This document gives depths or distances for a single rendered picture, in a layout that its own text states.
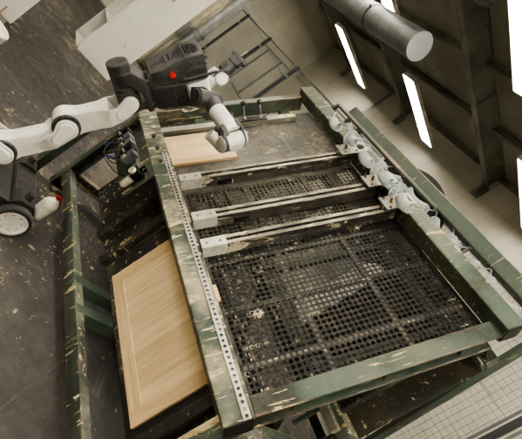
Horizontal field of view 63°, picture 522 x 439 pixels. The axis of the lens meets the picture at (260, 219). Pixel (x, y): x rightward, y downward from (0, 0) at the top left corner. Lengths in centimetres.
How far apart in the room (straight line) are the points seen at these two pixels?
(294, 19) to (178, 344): 1034
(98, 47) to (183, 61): 411
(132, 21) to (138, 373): 489
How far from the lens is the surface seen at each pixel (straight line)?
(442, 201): 296
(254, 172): 250
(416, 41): 522
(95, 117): 245
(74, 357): 225
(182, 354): 211
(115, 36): 632
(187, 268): 197
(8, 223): 258
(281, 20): 1165
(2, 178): 265
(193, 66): 233
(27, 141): 254
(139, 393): 220
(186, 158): 266
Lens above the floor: 148
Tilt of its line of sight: 7 degrees down
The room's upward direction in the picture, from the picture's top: 57 degrees clockwise
